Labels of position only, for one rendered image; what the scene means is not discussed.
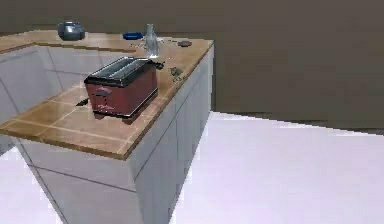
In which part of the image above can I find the blue dish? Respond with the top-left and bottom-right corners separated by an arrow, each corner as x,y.
122,31 -> 144,41

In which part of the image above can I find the small green dark object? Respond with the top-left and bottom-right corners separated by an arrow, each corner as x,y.
169,66 -> 185,83

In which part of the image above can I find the red toaster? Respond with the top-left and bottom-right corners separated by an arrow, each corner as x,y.
75,55 -> 166,122

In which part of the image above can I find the clear glass bottle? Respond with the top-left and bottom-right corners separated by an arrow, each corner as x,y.
144,23 -> 161,60

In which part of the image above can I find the white kitchen counter wooden top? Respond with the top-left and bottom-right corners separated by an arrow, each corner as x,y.
0,29 -> 215,224

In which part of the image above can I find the grey metal pot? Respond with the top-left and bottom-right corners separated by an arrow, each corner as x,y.
56,21 -> 86,42

